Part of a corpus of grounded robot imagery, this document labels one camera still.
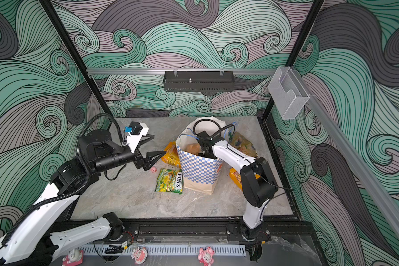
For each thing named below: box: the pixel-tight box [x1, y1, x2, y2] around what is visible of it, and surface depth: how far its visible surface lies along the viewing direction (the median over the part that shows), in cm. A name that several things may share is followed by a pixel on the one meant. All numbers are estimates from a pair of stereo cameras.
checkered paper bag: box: [176, 116, 230, 196], surface depth 74 cm
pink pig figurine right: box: [197, 246, 215, 266], surface depth 66 cm
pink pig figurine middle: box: [130, 246, 148, 265], surface depth 67 cm
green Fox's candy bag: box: [154, 167, 183, 195], surface depth 88 cm
